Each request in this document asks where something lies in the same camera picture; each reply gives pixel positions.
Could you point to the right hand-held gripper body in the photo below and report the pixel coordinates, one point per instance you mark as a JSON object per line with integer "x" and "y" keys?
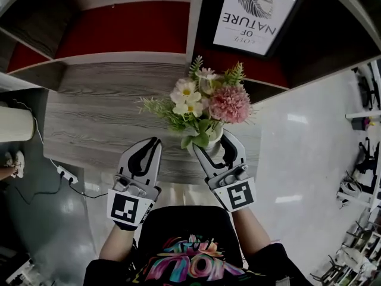
{"x": 239, "y": 195}

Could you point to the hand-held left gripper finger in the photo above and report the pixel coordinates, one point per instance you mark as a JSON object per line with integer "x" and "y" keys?
{"x": 123, "y": 161}
{"x": 154, "y": 171}

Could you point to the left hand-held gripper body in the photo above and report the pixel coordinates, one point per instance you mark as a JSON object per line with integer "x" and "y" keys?
{"x": 123, "y": 208}

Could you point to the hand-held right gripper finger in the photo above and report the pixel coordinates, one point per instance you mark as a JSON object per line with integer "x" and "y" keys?
{"x": 239, "y": 153}
{"x": 205, "y": 165}

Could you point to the white ceramic vase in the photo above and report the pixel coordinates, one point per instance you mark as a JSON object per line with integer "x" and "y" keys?
{"x": 214, "y": 144}

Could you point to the pink and white artificial flowers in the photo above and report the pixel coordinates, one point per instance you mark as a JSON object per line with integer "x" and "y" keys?
{"x": 229, "y": 106}

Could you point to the person's right forearm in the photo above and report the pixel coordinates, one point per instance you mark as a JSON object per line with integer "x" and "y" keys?
{"x": 250, "y": 234}

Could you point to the person's left forearm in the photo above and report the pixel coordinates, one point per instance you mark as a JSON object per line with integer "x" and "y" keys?
{"x": 119, "y": 244}

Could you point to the grey wooden shelf desk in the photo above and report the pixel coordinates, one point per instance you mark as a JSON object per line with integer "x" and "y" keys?
{"x": 104, "y": 115}

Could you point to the wooden shelf unit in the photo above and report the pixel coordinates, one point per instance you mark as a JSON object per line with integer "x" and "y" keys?
{"x": 119, "y": 57}

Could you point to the white table with equipment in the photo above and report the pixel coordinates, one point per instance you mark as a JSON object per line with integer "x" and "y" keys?
{"x": 376, "y": 186}

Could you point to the black wristband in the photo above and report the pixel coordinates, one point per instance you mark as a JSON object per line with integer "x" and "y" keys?
{"x": 126, "y": 225}

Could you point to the white power strip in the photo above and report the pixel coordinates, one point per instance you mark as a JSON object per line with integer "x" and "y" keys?
{"x": 67, "y": 174}

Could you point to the person's black printed t-shirt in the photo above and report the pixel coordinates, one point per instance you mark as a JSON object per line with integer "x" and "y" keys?
{"x": 193, "y": 267}

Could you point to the large white ribbed cylinder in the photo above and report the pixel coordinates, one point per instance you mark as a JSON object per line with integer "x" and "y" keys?
{"x": 15, "y": 124}

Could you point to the group of black metal chairs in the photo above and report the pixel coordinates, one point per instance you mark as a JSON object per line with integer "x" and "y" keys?
{"x": 351, "y": 249}

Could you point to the black office chair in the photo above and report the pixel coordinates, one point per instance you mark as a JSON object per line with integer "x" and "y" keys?
{"x": 367, "y": 156}

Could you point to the black framed leaf print picture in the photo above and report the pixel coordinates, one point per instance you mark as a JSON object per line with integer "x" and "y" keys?
{"x": 256, "y": 13}

